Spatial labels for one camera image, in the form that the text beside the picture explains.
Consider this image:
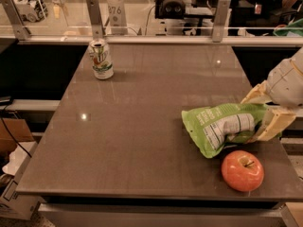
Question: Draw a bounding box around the metal bracket post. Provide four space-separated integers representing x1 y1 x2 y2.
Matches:
86 0 104 39
0 0 31 41
212 0 231 43

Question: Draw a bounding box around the person in background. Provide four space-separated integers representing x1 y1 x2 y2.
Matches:
164 0 303 36

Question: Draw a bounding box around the right metal bracket post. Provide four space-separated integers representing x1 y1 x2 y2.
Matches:
212 0 231 43

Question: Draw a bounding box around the numbered white post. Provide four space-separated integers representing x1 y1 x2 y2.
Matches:
107 0 128 35

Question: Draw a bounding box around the white cardboard box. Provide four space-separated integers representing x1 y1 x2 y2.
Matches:
0 142 39 220

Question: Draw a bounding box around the black cable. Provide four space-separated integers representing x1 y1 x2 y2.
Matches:
0 106 33 159

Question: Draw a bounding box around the white green soda can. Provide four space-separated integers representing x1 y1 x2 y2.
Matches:
88 39 114 79

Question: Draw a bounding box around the metal rail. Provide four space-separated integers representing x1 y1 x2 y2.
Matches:
19 36 303 47

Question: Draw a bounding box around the green rice chip bag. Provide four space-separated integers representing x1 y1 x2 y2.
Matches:
181 103 269 159

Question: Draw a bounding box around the brown cardboard box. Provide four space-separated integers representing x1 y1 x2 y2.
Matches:
0 118 34 153

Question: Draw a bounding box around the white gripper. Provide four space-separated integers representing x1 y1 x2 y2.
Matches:
241 48 303 141

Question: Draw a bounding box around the black camera device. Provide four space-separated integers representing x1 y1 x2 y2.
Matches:
155 0 186 19

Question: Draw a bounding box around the left metal bracket post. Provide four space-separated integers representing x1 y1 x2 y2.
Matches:
0 0 31 41

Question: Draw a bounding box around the red apple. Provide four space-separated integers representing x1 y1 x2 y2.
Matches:
221 150 264 192

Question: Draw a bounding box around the middle metal bracket post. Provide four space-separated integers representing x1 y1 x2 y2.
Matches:
86 0 104 39

